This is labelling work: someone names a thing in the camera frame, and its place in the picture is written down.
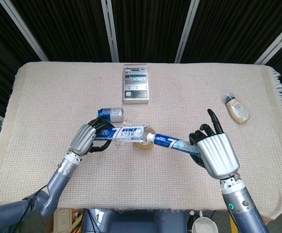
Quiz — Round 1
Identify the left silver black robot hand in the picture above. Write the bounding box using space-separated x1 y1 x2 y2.
69 116 112 156

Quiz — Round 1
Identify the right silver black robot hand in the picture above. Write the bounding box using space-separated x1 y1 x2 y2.
188 109 240 180

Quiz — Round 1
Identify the blue white toothpaste box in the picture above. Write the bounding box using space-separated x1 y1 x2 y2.
93 123 148 143

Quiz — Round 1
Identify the blue white toothpaste tube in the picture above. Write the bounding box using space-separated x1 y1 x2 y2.
145 132 202 157

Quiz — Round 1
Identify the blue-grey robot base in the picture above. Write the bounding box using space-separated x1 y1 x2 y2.
82 208 189 233

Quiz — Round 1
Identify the clear plastic strip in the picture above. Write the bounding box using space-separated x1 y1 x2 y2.
115 118 133 148

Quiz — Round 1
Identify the blue silver drink can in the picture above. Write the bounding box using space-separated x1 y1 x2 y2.
97 107 125 123

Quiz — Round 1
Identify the beige squeeze bottle blue cap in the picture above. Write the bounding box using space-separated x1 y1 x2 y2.
225 93 250 124

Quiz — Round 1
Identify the tan packing tape roll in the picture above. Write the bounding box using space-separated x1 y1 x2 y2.
133 126 156 150

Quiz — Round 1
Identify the white bowl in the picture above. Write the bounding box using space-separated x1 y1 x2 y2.
192 216 218 233

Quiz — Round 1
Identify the beige woven tablecloth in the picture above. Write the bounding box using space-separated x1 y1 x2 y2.
0 62 282 219

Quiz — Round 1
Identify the silver grey printed carton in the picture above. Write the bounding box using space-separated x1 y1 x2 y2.
122 64 149 105

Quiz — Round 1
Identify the beige lidded food container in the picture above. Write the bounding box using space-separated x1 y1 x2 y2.
52 208 72 233

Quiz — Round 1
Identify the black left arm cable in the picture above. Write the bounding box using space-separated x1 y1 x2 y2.
19 185 48 226

